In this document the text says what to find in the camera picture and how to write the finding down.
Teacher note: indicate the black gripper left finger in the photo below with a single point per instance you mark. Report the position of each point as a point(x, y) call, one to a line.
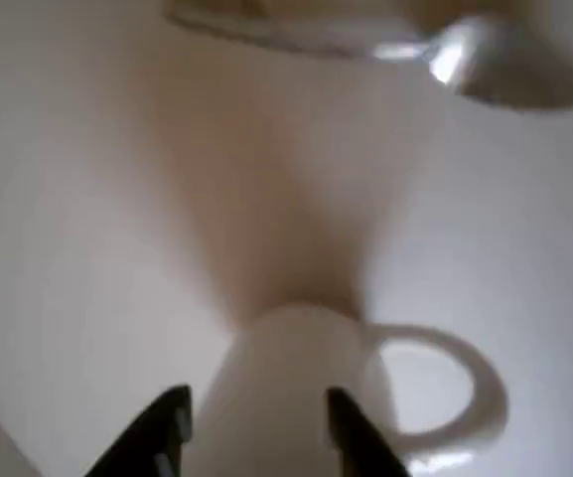
point(157, 437)

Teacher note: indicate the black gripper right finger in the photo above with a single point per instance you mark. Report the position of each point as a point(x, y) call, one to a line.
point(358, 442)

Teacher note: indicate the silver metal spoon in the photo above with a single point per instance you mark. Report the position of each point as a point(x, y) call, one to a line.
point(509, 64)

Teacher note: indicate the white ceramic mug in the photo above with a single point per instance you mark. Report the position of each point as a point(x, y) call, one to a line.
point(286, 377)

